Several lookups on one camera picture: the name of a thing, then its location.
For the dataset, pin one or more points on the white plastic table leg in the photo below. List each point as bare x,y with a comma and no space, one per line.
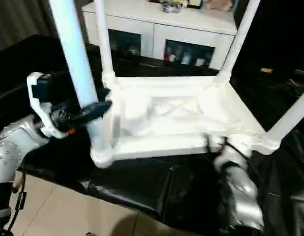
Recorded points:
237,44
289,120
105,44
75,59

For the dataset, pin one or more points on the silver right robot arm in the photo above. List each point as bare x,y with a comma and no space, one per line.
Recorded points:
240,191

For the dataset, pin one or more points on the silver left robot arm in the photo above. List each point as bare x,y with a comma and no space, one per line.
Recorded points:
14,142

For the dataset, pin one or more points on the black work mat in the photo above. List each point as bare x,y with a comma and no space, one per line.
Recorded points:
142,191

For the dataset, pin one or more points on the small yellow tag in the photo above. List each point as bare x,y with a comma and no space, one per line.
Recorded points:
266,70

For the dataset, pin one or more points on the grey curtain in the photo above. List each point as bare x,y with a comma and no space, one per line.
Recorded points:
24,19

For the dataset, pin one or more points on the white cabinet with glass doors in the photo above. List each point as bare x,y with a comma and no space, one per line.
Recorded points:
137,12

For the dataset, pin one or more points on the small grey object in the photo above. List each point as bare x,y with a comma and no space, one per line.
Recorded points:
171,6

